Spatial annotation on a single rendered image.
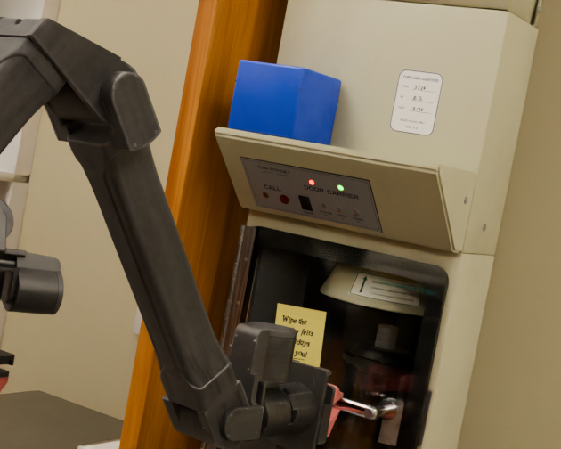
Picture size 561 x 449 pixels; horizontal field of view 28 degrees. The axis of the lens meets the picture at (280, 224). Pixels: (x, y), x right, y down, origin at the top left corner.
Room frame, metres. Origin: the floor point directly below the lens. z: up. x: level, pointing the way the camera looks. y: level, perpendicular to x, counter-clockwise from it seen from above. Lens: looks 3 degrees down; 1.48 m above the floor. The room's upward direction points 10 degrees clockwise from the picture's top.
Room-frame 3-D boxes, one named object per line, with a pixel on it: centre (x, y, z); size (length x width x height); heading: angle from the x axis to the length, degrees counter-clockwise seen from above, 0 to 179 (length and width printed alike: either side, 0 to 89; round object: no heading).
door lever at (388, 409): (1.38, -0.13, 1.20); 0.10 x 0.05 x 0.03; 58
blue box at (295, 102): (1.45, 0.02, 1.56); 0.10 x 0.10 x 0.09; 58
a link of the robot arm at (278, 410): (1.23, -0.01, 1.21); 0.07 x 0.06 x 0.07; 148
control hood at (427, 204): (1.40, -0.06, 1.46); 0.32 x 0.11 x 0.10; 58
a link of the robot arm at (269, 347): (1.21, 0.01, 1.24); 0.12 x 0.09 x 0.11; 138
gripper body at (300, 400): (1.29, -0.05, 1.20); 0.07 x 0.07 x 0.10; 58
